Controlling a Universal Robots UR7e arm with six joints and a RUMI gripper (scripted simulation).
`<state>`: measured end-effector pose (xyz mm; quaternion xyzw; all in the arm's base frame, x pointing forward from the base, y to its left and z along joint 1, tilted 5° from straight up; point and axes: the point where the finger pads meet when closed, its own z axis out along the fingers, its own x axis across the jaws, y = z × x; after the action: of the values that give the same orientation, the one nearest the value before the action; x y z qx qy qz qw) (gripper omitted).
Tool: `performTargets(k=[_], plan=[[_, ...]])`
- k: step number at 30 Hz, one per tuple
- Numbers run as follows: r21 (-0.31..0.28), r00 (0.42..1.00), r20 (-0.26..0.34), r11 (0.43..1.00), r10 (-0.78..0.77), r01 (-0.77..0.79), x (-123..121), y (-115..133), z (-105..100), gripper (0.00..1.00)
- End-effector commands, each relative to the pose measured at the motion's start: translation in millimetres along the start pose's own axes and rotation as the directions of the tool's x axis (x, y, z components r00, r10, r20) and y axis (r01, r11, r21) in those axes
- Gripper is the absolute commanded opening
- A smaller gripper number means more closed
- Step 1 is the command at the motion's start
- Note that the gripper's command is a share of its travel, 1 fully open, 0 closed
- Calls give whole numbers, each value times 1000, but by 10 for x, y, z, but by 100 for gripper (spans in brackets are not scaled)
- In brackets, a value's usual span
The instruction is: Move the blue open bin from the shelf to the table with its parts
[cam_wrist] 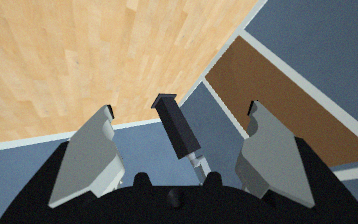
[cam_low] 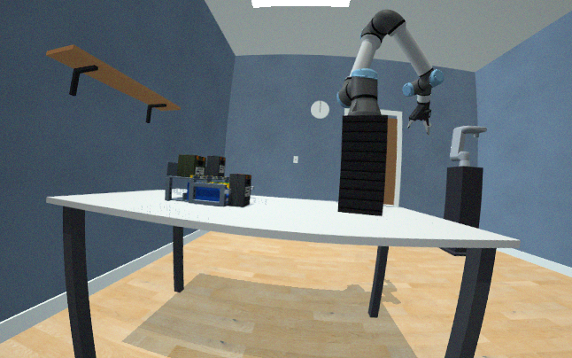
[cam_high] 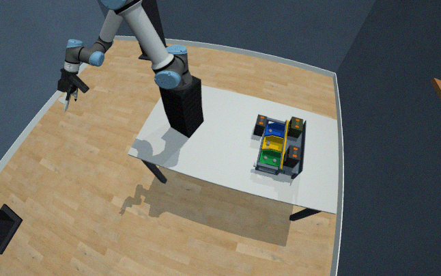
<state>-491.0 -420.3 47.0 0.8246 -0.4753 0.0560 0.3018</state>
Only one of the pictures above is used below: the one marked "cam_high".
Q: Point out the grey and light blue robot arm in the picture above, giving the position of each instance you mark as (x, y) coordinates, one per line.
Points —
(171, 69)

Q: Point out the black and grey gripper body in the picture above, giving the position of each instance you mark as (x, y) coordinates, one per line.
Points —
(65, 83)

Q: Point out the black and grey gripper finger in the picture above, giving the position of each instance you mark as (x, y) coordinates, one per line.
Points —
(66, 99)
(75, 94)

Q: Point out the green open bin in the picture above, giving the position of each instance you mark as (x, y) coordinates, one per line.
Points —
(271, 154)

